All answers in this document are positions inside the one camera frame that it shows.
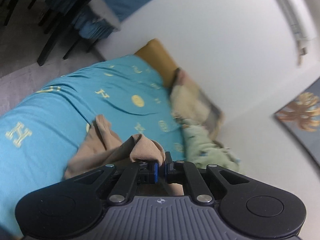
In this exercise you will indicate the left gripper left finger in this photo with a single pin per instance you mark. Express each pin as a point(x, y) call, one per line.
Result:
point(116, 185)

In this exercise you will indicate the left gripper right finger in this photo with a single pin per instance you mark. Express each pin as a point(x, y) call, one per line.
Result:
point(205, 186)

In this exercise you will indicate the tan khaki garment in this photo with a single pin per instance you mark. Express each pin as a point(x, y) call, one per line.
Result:
point(103, 146)

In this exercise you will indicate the green fleece blanket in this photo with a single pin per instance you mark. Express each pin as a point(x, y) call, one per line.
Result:
point(202, 151)

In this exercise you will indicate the beige patchwork pillow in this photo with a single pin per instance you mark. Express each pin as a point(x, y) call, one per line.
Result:
point(189, 101)

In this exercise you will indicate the teal patterned bed sheet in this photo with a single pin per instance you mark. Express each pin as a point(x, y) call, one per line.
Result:
point(43, 132)

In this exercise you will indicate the mustard yellow headboard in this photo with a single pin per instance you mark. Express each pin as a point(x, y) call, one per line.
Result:
point(160, 60)

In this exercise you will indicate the blue covered chair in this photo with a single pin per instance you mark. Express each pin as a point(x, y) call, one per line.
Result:
point(113, 11)

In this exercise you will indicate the white air conditioner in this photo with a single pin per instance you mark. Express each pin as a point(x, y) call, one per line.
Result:
point(300, 22)

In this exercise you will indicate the palm leaf wall picture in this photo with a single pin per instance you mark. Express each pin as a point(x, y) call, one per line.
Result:
point(300, 117)

